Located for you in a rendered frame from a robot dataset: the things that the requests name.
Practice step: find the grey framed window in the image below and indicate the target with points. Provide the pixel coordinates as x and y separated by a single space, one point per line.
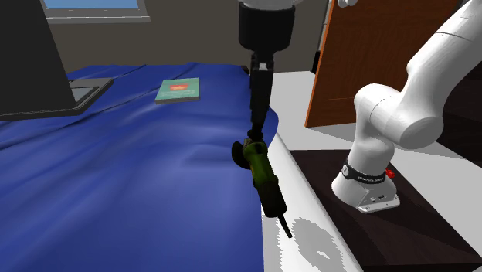
94 13

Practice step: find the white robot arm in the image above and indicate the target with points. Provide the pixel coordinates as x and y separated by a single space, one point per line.
414 113

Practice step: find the brown wooden door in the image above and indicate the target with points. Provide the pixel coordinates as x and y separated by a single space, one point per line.
361 56

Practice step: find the teal book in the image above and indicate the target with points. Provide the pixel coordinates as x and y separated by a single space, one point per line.
177 90

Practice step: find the dark robot stand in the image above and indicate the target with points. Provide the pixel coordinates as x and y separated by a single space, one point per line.
395 237

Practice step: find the black laptop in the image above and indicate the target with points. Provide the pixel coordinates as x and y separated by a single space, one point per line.
30 56

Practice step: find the bed with blue blanket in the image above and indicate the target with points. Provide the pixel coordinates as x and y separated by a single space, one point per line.
113 169

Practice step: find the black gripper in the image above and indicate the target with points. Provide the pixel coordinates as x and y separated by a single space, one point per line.
266 26

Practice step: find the green angle grinder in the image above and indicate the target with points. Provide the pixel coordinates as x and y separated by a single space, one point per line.
260 169

